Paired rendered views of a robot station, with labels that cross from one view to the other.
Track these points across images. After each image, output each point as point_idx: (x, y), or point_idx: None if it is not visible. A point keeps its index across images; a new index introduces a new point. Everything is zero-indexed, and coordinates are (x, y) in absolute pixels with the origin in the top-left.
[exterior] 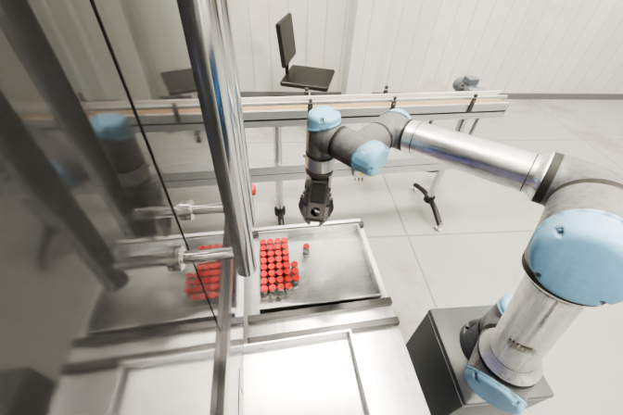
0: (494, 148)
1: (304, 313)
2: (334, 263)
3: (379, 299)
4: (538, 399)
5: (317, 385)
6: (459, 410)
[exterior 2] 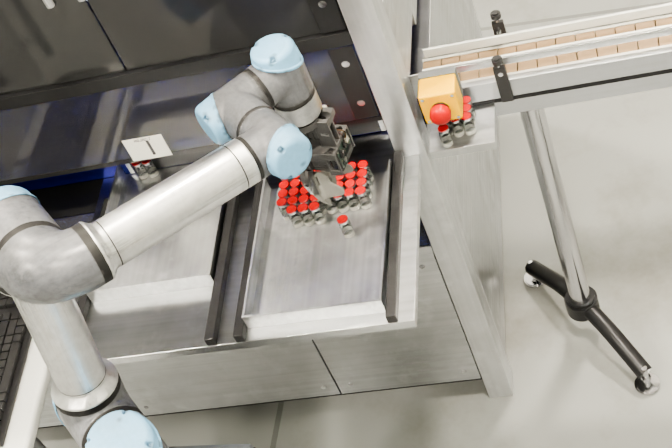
0: (135, 198)
1: (249, 229)
2: (323, 272)
3: (241, 319)
4: None
5: (174, 250)
6: None
